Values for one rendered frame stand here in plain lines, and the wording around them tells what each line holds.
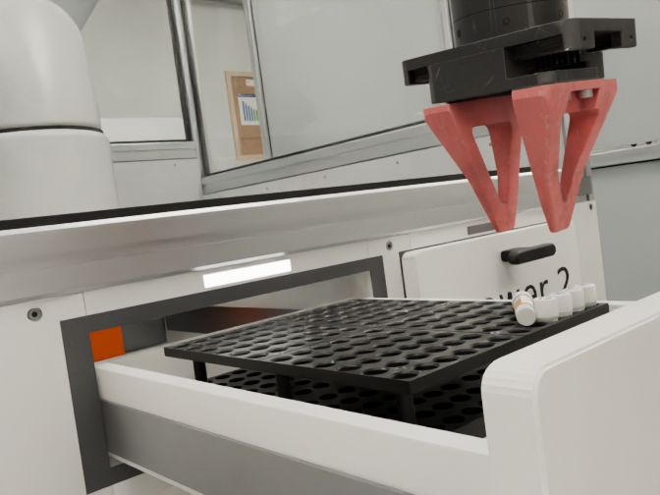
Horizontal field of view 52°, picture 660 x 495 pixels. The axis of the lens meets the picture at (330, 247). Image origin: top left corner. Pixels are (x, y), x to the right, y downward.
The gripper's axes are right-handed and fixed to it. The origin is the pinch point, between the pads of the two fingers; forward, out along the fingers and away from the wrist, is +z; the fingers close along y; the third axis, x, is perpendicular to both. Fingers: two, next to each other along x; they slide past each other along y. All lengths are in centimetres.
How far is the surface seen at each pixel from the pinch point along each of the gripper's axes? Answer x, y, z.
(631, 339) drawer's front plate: -12.0, 10.8, 1.8
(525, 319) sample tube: -1.2, -0.2, 5.5
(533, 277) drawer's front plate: 32.1, -21.0, 12.5
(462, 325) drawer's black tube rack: -1.9, -4.0, 6.0
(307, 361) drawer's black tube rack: -10.9, -7.2, 5.7
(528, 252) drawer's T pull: 26.5, -17.6, 8.4
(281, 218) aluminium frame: 0.7, -23.1, 0.0
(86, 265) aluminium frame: -15.5, -22.9, 0.0
